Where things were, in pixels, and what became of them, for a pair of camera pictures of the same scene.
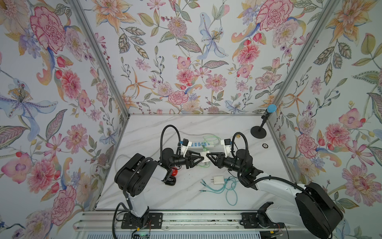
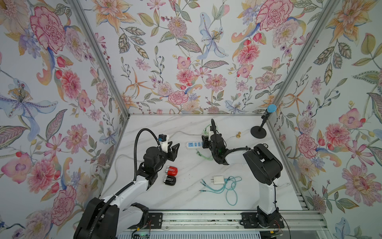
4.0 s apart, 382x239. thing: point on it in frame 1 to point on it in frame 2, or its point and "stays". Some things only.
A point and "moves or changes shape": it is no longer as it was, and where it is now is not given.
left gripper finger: x=191 y=162 to x=171 y=156
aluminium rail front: x=110 y=221 stays
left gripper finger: x=197 y=156 to x=175 y=148
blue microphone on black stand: x=259 y=132 stays
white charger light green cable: x=205 y=155 moves or changes shape
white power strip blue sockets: x=199 y=144 stays
